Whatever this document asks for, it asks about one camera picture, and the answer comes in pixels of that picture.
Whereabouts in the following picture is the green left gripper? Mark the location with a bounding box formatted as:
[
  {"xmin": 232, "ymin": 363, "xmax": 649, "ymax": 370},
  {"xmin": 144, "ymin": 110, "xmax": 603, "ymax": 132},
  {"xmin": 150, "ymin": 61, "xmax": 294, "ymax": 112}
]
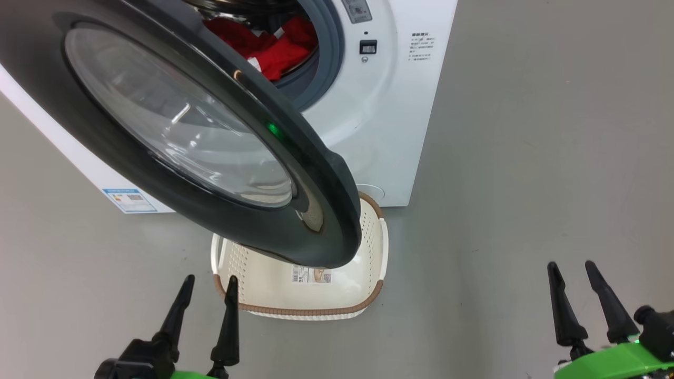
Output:
[{"xmin": 153, "ymin": 274, "xmax": 241, "ymax": 379}]

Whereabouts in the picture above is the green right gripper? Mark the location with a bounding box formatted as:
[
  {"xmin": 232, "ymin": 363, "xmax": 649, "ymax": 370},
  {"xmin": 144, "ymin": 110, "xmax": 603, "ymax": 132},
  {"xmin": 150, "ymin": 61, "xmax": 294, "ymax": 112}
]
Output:
[{"xmin": 547, "ymin": 261, "xmax": 674, "ymax": 379}]

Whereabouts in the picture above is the dark round washing machine door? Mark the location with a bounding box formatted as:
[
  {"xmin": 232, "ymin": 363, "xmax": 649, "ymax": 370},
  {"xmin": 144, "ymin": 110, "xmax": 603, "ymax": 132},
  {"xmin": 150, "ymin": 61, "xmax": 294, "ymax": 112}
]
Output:
[{"xmin": 0, "ymin": 0, "xmax": 363, "ymax": 269}]

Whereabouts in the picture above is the plain red garment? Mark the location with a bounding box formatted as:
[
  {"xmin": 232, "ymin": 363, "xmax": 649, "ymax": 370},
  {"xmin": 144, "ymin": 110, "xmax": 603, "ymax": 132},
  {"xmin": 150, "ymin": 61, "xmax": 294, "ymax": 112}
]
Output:
[{"xmin": 247, "ymin": 16, "xmax": 318, "ymax": 81}]

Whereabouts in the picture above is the cream laundry basket brown rim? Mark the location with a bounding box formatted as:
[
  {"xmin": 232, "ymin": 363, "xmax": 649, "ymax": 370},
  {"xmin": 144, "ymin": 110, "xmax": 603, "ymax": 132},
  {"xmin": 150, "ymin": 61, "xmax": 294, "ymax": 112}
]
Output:
[{"xmin": 211, "ymin": 192, "xmax": 389, "ymax": 321}]

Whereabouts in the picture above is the barcode sticker in basket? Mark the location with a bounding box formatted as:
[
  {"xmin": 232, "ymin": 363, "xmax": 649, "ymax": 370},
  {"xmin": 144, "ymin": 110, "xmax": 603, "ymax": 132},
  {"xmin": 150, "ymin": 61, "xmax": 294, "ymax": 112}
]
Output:
[{"xmin": 292, "ymin": 265, "xmax": 332, "ymax": 285}]

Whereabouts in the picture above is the white washing machine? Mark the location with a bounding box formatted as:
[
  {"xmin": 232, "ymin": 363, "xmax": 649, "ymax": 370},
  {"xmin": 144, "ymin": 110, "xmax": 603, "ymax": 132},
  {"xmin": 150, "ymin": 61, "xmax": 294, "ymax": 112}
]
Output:
[{"xmin": 0, "ymin": 0, "xmax": 459, "ymax": 214}]

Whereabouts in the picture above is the grey rubber door seal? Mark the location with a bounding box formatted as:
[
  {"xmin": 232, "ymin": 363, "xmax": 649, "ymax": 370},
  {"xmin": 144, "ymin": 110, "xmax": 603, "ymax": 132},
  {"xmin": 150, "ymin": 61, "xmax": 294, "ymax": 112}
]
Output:
[{"xmin": 274, "ymin": 0, "xmax": 345, "ymax": 111}]

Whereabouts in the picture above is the steel washing drum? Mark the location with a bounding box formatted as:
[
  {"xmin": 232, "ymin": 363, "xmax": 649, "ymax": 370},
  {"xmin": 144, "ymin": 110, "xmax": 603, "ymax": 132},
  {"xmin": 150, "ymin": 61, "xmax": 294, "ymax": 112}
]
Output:
[{"xmin": 182, "ymin": 0, "xmax": 298, "ymax": 24}]

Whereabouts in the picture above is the blue energy label sticker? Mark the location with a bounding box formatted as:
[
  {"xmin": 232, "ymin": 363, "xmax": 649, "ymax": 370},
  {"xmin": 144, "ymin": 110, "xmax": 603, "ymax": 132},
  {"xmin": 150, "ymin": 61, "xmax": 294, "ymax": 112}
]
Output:
[{"xmin": 103, "ymin": 188, "xmax": 157, "ymax": 213}]

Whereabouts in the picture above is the round filter cover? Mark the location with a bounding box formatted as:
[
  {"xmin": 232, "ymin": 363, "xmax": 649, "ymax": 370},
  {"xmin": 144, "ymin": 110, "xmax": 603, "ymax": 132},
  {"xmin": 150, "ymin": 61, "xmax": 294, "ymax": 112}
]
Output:
[{"xmin": 357, "ymin": 183, "xmax": 385, "ymax": 203}]

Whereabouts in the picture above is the printed text sticker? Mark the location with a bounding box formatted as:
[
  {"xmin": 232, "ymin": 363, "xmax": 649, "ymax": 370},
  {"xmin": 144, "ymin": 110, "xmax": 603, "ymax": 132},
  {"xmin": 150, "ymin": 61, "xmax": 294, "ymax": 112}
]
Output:
[{"xmin": 408, "ymin": 32, "xmax": 437, "ymax": 63}]

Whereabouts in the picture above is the grey warning label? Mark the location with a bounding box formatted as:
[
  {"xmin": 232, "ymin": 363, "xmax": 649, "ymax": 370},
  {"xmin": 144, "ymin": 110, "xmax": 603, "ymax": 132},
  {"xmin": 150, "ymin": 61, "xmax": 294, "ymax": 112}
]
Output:
[{"xmin": 341, "ymin": 0, "xmax": 373, "ymax": 24}]

